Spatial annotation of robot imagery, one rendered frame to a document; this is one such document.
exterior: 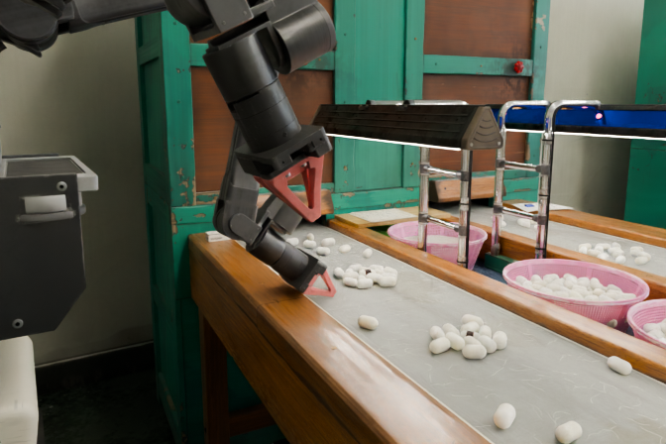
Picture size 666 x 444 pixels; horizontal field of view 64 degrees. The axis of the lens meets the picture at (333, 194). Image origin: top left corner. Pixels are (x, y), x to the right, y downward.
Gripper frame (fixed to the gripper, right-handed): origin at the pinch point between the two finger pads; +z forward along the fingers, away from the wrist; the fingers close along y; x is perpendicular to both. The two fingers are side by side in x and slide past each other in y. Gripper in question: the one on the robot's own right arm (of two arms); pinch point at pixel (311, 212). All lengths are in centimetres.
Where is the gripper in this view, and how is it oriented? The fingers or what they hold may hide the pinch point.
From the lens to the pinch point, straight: 58.3
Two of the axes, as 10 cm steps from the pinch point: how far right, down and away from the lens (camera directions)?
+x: -7.7, 5.2, -3.7
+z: 3.9, 8.4, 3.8
